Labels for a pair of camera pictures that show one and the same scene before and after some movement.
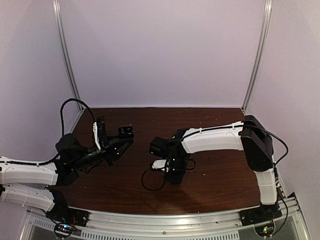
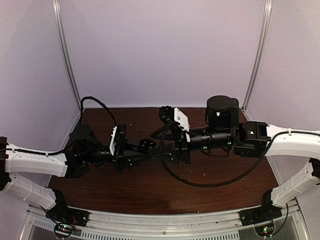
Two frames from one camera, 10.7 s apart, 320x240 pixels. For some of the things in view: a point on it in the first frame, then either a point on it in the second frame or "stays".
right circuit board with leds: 265,230 stays
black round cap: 126,132 -> 146,144
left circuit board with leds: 63,230 stays
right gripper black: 176,178 -> 180,145
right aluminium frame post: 263,40 stays
